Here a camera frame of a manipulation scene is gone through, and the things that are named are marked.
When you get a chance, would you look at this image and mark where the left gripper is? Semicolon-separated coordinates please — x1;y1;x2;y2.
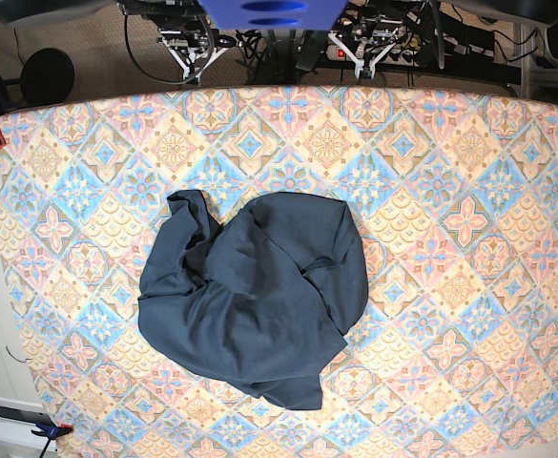
328;18;403;79

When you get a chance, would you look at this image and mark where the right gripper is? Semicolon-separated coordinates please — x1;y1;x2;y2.
159;30;235;84

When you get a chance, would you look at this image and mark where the dark blue t-shirt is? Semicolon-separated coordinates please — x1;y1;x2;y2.
138;190;368;410

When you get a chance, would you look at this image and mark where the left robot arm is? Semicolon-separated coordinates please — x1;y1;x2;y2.
325;1;447;80

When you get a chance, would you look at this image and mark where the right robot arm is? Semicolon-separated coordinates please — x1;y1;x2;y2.
118;1;238;86

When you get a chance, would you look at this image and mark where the white power strip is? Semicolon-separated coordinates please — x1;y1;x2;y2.
325;30;423;65

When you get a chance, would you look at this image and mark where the black round stool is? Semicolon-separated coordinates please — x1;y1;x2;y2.
20;48;75;107

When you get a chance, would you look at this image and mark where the patterned colourful tablecloth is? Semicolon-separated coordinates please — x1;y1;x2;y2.
0;87;558;457

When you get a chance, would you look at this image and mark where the blue red clamp lower left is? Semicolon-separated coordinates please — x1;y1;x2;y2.
0;418;74;458

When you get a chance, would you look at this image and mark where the white floor outlet box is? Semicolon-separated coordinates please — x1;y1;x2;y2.
0;397;52;451

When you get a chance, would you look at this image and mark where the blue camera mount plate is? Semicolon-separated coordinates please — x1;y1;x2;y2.
199;0;347;31

